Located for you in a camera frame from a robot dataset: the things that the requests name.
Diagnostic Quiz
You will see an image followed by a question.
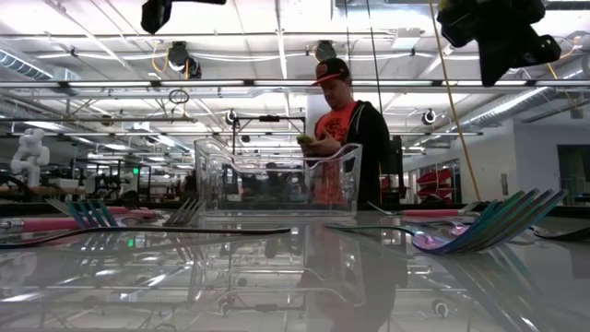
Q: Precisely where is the clear plastic bin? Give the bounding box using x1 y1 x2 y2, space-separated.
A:
193 136 364 219

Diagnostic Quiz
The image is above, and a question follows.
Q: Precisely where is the yellow hanging cable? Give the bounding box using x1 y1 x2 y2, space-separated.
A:
427 0 482 203

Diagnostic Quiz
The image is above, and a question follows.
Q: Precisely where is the person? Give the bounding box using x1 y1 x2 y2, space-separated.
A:
297 57 393 208

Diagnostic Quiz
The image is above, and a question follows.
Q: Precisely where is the thin black hanging cable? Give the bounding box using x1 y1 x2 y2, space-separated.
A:
366 0 384 116

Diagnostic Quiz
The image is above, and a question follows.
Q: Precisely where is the black background rig frame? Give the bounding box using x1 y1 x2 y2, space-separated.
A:
232 114 307 156

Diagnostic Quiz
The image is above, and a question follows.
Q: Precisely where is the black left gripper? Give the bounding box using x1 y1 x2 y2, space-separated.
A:
140 0 228 36

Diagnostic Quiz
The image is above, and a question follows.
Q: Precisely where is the white building column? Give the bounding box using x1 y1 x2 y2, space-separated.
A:
305 94 324 139

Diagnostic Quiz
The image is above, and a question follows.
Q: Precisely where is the red storage bin shelf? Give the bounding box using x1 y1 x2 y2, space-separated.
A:
416 168 455 204

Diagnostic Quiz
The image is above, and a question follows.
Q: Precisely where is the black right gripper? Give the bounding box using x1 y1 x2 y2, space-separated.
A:
435 0 563 89

